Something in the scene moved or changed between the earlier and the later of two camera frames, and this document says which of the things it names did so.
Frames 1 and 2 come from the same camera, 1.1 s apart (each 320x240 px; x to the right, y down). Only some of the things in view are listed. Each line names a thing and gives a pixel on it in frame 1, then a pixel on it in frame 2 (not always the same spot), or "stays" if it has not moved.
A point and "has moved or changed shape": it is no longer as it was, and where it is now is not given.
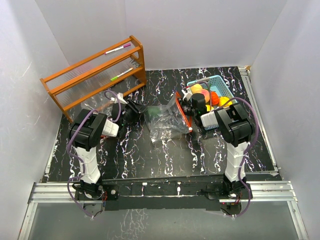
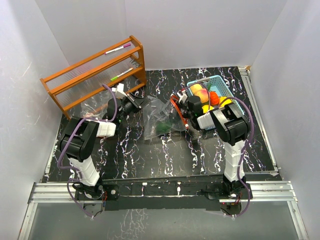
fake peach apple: [196, 88] stays
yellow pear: [222, 100] stays
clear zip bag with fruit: [165, 122] has moved or changed shape
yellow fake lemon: [208, 108] stays
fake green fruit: [153, 111] → [163, 127]
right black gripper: [184, 101] stays
